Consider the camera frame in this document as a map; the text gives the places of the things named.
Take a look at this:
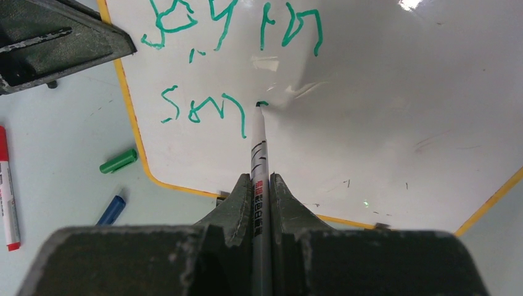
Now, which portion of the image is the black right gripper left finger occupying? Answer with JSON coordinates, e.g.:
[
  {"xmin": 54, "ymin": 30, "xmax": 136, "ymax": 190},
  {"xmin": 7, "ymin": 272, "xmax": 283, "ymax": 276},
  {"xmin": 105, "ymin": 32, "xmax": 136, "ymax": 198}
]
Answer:
[{"xmin": 18, "ymin": 174, "xmax": 253, "ymax": 295}]

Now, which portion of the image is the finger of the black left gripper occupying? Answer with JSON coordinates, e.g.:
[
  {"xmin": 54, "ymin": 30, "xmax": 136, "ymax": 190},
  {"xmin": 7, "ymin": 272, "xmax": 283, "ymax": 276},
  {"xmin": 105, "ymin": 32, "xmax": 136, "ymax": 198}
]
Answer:
[{"xmin": 1, "ymin": 0, "xmax": 137, "ymax": 95}]

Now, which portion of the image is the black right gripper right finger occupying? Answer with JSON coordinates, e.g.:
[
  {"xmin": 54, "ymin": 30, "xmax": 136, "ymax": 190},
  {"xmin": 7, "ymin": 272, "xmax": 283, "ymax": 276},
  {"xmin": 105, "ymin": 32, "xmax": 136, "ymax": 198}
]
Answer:
[{"xmin": 270, "ymin": 173, "xmax": 488, "ymax": 295}]

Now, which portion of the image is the green marker pen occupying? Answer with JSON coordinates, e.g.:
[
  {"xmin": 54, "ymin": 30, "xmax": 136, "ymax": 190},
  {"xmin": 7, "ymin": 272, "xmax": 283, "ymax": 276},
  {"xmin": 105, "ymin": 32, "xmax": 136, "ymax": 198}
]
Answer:
[{"xmin": 250, "ymin": 101, "xmax": 273, "ymax": 295}]

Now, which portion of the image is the green marker cap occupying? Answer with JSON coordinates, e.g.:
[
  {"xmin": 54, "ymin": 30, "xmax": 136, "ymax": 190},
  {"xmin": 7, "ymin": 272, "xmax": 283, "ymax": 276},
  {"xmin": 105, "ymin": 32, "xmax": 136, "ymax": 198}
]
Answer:
[{"xmin": 99, "ymin": 149, "xmax": 138, "ymax": 174}]

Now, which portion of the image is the yellow framed whiteboard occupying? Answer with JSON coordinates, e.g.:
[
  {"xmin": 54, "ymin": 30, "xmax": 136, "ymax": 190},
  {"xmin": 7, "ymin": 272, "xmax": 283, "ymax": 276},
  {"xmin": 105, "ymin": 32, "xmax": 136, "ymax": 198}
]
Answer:
[{"xmin": 98, "ymin": 1, "xmax": 522, "ymax": 235}]

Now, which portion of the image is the left whiteboard black foot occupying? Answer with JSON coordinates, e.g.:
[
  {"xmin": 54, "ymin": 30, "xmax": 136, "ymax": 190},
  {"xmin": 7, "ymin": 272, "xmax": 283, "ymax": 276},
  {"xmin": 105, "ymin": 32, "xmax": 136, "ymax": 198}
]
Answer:
[{"xmin": 216, "ymin": 191, "xmax": 230, "ymax": 207}]

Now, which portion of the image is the whiteboard black foot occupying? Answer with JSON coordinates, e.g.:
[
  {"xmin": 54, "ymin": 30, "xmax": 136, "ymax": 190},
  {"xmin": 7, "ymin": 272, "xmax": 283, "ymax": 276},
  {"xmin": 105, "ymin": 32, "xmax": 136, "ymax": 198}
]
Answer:
[
  {"xmin": 216, "ymin": 191, "xmax": 230, "ymax": 207},
  {"xmin": 374, "ymin": 223, "xmax": 391, "ymax": 231}
]

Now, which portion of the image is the right whiteboard black foot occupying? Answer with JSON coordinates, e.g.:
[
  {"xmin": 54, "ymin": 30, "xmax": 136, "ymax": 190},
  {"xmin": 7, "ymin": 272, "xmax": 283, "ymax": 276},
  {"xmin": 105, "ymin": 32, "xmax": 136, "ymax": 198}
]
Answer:
[{"xmin": 374, "ymin": 223, "xmax": 391, "ymax": 231}]

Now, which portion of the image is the blue marker pen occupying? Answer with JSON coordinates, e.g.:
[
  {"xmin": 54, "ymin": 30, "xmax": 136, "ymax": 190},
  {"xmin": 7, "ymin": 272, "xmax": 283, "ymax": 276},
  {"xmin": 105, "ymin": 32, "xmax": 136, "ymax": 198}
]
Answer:
[{"xmin": 96, "ymin": 195, "xmax": 126, "ymax": 226}]

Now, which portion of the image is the red marker pen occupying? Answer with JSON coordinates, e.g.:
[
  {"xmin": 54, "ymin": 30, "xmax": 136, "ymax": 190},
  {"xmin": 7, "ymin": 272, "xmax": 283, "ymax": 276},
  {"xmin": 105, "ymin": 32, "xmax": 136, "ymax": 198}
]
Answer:
[{"xmin": 1, "ymin": 126, "xmax": 21, "ymax": 252}]

